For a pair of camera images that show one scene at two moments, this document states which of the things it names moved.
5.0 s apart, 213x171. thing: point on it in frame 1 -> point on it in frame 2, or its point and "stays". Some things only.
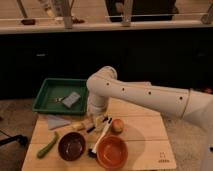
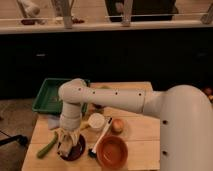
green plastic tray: [61, 87] stays
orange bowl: [112, 152] stays
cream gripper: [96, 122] -> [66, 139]
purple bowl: [72, 146] stays
